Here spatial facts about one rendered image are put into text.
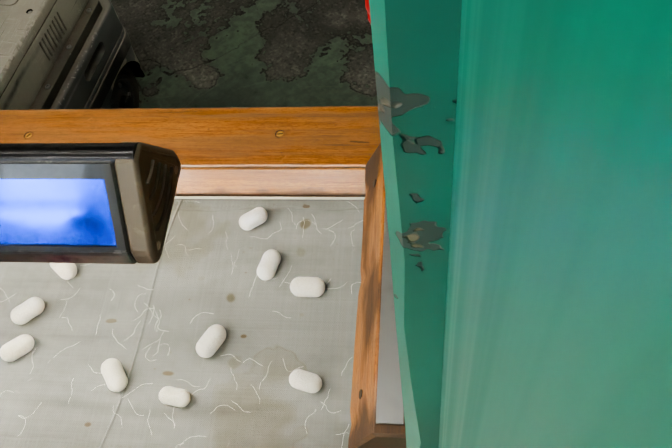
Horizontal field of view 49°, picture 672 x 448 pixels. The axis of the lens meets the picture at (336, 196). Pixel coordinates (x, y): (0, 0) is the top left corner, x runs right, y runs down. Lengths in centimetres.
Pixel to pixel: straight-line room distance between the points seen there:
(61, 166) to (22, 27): 117
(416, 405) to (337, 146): 67
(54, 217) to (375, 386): 29
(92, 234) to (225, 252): 37
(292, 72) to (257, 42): 16
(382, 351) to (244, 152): 34
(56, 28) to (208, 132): 84
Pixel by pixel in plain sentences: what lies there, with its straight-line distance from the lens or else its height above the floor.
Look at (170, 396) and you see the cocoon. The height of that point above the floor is 76.
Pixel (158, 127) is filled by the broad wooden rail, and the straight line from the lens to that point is 93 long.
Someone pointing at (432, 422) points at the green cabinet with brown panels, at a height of 124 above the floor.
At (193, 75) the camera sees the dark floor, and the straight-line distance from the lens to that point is 206.
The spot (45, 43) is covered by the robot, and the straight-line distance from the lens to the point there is 166.
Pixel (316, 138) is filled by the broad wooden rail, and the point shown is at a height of 76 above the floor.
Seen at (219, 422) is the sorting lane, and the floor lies 74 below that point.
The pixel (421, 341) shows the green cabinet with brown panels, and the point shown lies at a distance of 16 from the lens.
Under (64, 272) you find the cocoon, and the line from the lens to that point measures 86.
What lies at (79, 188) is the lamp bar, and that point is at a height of 109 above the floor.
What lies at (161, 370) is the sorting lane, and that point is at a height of 74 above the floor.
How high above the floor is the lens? 144
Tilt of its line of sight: 56 degrees down
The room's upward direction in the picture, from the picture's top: 10 degrees counter-clockwise
